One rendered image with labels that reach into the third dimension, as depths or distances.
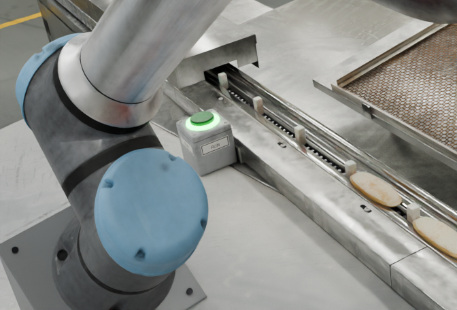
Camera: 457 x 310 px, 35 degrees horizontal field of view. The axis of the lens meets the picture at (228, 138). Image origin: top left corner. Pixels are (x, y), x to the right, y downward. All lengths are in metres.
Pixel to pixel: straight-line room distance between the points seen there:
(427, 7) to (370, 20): 1.19
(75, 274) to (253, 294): 0.23
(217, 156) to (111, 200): 0.50
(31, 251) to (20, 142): 0.55
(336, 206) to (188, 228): 0.33
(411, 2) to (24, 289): 0.59
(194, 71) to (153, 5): 0.78
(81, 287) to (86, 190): 0.15
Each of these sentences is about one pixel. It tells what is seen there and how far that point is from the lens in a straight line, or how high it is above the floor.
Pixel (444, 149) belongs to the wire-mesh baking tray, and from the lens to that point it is 1.06.
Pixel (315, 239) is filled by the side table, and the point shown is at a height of 0.82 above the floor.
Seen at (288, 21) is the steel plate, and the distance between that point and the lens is 1.76.
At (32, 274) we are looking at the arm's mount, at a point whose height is 0.92.
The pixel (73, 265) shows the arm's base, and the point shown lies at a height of 0.95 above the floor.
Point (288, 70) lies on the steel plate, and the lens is 1.51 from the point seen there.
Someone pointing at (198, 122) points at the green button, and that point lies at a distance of 1.18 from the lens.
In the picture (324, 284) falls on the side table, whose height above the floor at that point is 0.82.
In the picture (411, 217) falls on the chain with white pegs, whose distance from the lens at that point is 1.00.
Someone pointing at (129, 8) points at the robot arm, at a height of 1.25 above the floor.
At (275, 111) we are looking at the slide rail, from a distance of 1.29.
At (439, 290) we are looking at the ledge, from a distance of 0.88.
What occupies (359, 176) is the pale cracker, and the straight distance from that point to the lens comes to 1.07.
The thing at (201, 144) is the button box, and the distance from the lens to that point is 1.17.
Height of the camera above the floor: 1.45
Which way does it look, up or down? 29 degrees down
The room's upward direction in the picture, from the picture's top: 10 degrees counter-clockwise
